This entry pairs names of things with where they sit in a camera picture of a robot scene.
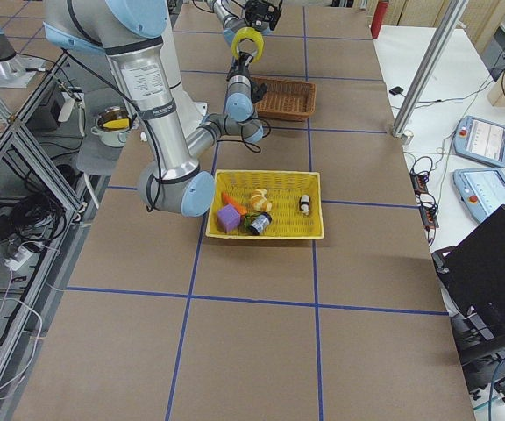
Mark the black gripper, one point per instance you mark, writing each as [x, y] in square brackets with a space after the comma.
[238, 69]

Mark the yellow tape roll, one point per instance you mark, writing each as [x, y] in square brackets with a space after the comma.
[248, 41]

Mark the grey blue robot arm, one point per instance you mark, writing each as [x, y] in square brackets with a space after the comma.
[137, 39]

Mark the second grey robot arm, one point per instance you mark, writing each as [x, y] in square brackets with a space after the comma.
[262, 16]

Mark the brown wicker basket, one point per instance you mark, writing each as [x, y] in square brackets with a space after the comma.
[286, 99]

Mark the yellow woven basket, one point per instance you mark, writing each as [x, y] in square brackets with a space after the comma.
[281, 205]

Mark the orange toy carrot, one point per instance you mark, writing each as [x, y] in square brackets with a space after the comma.
[232, 202]

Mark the toy croissant bread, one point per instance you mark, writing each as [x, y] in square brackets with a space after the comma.
[259, 201]

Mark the white pot with yellow object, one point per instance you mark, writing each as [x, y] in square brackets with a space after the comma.
[113, 126]

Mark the toy panda figure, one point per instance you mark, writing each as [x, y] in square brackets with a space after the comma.
[304, 205]

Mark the purple foam cube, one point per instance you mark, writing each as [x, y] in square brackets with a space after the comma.
[228, 218]

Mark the small silver can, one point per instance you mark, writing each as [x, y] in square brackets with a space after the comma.
[260, 223]

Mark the black power strip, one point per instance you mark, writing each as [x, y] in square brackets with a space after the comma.
[425, 201]

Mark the teach pendant tablet upper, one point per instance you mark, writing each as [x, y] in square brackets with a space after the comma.
[480, 140]

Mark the teach pendant tablet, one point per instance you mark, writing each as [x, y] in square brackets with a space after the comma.
[480, 140]
[482, 190]

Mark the teach pendant tablet lower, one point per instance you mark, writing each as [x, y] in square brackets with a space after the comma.
[482, 190]

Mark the black laptop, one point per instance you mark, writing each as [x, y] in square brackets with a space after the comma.
[473, 272]

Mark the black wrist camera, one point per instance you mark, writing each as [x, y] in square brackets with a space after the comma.
[258, 91]

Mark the aluminium frame post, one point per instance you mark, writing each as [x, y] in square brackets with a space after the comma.
[437, 45]

